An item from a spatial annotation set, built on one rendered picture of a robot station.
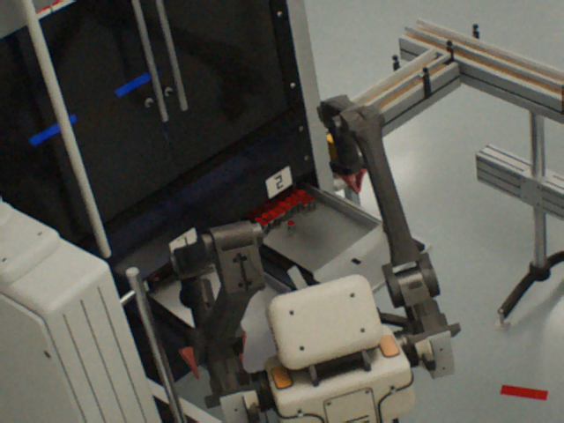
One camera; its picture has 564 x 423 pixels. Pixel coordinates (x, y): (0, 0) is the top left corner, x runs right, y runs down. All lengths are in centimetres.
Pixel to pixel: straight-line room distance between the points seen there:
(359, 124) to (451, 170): 245
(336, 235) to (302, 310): 96
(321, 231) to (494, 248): 137
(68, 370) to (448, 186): 282
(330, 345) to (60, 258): 55
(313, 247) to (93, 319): 109
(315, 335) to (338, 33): 389
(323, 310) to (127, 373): 42
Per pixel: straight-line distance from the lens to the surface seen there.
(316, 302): 220
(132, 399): 233
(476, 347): 401
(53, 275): 215
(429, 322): 234
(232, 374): 230
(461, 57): 378
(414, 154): 495
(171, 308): 302
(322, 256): 308
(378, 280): 298
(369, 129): 241
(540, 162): 381
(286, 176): 315
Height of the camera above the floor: 284
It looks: 37 degrees down
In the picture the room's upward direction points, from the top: 11 degrees counter-clockwise
